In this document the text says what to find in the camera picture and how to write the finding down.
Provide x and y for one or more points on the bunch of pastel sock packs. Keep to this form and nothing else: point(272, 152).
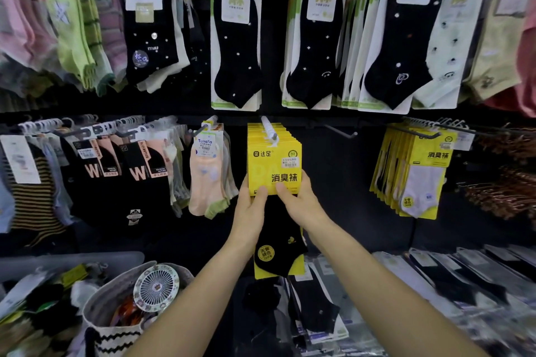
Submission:
point(205, 185)

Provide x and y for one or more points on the yellow hooked sock packet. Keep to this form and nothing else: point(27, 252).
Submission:
point(276, 160)

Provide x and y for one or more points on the row black socks peach cuffs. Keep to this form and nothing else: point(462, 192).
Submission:
point(138, 172)

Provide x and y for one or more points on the cream dotted sock pack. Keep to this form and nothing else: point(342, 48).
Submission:
point(450, 43)

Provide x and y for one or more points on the black white zigzag tote bag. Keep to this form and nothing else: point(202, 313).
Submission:
point(104, 315)

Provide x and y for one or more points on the white plastic bin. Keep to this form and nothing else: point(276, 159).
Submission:
point(83, 260)

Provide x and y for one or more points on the person's left hand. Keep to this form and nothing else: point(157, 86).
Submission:
point(247, 218)

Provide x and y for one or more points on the black dotted sock white card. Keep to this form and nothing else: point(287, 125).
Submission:
point(236, 59)

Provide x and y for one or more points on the person's left forearm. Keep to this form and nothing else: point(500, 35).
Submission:
point(192, 306)

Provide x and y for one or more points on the pink garments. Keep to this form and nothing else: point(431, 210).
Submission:
point(527, 68)

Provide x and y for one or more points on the white tipped peg hook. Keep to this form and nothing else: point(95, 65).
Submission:
point(268, 128)

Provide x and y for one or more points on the row black socks white cards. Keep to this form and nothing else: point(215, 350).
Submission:
point(314, 59)

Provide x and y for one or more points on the row of clear bagged socks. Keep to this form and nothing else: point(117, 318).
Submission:
point(314, 306)

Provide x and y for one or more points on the person's right forearm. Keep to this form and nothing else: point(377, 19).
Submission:
point(389, 294)

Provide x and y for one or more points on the row of pastel hanging socks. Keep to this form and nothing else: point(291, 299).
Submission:
point(71, 34)

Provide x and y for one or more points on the bunch of striped socks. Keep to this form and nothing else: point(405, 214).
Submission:
point(33, 206)

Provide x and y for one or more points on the beige sock pack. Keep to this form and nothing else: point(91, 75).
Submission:
point(494, 55)

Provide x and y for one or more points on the heap of copper hangers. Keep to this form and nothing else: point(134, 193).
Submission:
point(502, 193)

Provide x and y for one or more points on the person's right hand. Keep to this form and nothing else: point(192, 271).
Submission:
point(305, 210)

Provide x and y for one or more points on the clear price tag holder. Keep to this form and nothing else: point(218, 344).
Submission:
point(464, 141)

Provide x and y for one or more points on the black dotted tall socks bunch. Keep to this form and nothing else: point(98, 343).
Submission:
point(150, 47)

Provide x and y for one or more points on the white handheld fan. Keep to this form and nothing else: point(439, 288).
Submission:
point(155, 287)

